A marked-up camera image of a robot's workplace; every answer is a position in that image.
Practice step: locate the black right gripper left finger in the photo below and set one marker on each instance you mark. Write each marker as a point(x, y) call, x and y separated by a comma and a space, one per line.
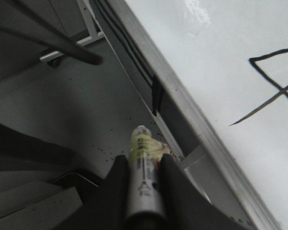
point(105, 210)

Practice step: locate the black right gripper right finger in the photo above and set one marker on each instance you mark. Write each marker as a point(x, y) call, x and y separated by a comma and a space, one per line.
point(185, 207)

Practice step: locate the white black-tipped whiteboard marker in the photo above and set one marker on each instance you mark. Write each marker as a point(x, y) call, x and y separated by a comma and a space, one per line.
point(145, 155)

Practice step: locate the white whiteboard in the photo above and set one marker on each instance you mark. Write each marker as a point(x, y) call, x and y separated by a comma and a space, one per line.
point(230, 64)

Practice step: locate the white stand base with caster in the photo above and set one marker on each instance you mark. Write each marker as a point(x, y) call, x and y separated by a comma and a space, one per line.
point(76, 49)

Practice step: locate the grey whiteboard ledge rail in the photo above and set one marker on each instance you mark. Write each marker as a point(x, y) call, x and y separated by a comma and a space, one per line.
point(203, 158)

